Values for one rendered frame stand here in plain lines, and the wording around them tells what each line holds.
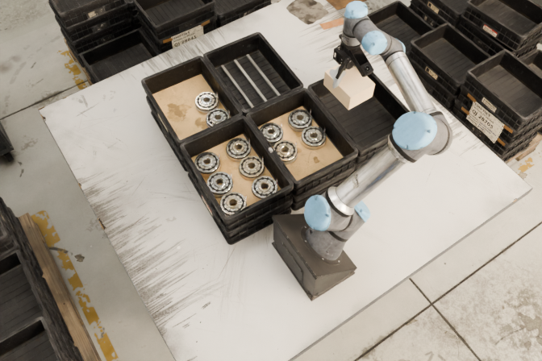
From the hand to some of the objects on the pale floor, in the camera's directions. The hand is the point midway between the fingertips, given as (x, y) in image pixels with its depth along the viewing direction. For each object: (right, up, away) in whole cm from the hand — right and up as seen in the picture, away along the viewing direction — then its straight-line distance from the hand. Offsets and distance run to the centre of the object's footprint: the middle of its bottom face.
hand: (349, 81), depth 208 cm
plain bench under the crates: (-30, -64, +90) cm, 114 cm away
